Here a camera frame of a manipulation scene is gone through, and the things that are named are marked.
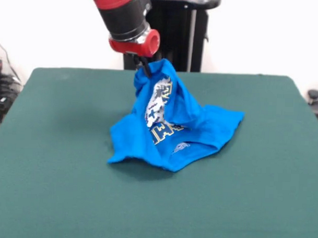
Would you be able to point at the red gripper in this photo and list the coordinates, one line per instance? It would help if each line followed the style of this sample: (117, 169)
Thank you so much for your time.
(135, 47)

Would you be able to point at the blue printed t-shirt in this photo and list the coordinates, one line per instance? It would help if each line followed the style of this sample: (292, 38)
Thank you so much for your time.
(200, 125)

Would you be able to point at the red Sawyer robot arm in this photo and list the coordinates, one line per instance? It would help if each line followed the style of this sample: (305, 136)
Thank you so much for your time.
(120, 15)

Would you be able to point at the dark green table cloth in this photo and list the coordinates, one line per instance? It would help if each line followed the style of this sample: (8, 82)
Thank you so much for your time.
(67, 186)

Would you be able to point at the black chair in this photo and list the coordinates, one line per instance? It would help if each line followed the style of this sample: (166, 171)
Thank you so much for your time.
(317, 101)

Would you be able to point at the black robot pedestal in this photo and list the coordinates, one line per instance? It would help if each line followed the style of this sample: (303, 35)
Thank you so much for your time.
(177, 33)

